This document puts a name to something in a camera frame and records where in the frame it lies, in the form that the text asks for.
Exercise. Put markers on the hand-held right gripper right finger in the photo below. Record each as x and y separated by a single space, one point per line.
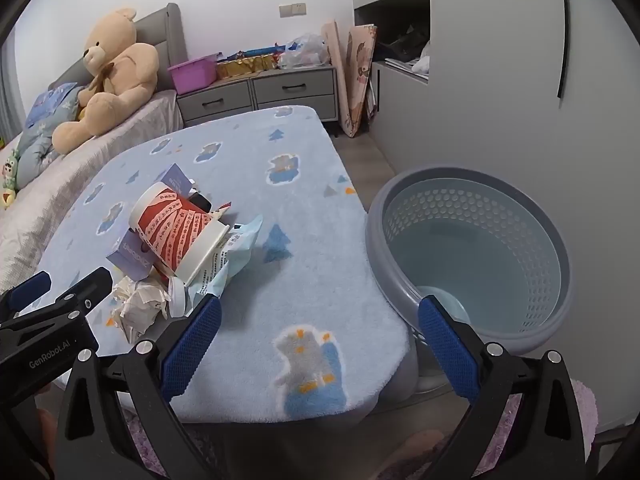
445 340

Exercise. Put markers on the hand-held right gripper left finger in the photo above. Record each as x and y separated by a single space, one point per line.
192 340

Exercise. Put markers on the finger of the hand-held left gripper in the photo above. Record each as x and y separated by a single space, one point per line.
92 285
30 287

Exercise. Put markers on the white round lid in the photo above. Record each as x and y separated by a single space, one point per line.
177 300

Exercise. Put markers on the purple cardboard box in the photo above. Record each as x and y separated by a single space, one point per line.
176 177
127 255

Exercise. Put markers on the white tissue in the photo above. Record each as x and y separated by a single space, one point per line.
140 305

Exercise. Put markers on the grey perforated plastic basket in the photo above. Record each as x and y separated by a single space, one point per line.
500 270

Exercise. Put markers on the red paper noodle cup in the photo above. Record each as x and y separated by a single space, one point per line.
175 230

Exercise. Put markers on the light blue plastic packet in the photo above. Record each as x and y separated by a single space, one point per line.
235 245

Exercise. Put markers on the black box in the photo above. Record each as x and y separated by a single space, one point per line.
200 202

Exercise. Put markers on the beige bed cover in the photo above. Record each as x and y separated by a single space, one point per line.
50 190

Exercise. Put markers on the small green doll toy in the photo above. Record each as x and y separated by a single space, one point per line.
10 175

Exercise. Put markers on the blue patterned quilt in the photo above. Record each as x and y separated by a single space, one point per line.
40 135

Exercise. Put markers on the grey curtain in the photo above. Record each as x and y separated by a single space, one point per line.
10 90

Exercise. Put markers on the tan teddy bear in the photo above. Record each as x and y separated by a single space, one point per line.
120 75

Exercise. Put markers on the purple plastic bin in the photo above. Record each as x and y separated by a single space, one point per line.
192 75

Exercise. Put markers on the grey upholstered headboard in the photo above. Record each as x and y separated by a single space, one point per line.
160 30

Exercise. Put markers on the gold gift box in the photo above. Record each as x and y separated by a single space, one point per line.
245 67

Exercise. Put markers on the grey drawer nightstand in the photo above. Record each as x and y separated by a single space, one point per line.
290 90

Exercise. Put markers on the white cloth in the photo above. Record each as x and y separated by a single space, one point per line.
422 62

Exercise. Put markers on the colourful wrapped long box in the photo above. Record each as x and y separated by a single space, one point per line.
260 51

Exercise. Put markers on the dark clothes pile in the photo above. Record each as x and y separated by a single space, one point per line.
400 45

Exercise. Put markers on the clear plastic bag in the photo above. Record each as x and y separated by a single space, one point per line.
305 50

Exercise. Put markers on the black wall strip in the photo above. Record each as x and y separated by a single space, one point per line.
565 35

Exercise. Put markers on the wall switch plate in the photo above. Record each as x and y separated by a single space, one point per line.
292 10

